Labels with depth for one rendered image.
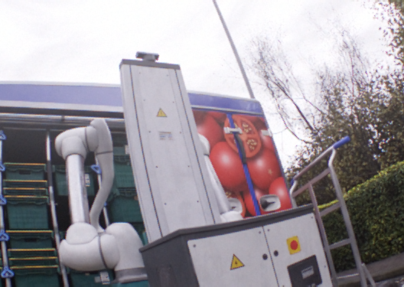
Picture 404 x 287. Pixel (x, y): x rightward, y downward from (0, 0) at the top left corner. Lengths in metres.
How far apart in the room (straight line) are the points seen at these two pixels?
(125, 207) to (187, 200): 1.02
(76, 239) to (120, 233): 0.21
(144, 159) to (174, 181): 0.15
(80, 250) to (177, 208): 0.48
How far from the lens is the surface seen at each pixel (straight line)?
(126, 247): 1.33
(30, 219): 2.46
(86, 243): 1.37
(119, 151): 2.83
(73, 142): 1.63
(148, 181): 1.34
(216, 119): 3.31
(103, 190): 1.66
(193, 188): 1.42
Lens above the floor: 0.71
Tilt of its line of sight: 24 degrees up
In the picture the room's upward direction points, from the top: 15 degrees counter-clockwise
